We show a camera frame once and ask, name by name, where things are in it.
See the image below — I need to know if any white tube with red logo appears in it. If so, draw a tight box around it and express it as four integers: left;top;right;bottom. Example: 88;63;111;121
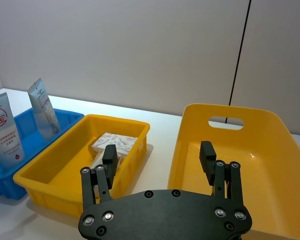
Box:
0;92;26;173

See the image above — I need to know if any yellow rectangular plastic bin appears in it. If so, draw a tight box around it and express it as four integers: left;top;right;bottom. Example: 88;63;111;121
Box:
12;114;151;219

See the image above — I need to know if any silver white cosmetic tube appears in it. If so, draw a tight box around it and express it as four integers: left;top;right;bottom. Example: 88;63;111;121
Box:
27;75;62;141

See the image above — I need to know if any white patterned tissue pack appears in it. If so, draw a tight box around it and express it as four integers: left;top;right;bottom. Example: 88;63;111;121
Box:
89;132;139;199

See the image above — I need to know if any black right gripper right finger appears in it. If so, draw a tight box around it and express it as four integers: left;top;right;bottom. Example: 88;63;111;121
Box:
198;140;246;208

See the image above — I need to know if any blue plastic bin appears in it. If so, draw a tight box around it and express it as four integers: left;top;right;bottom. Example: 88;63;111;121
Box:
0;107;85;201

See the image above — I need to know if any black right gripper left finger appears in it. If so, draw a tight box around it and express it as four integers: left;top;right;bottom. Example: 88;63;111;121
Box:
79;143;119;213

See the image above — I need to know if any yellow basket with handle slot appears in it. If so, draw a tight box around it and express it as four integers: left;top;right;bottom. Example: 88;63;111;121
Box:
166;103;300;240

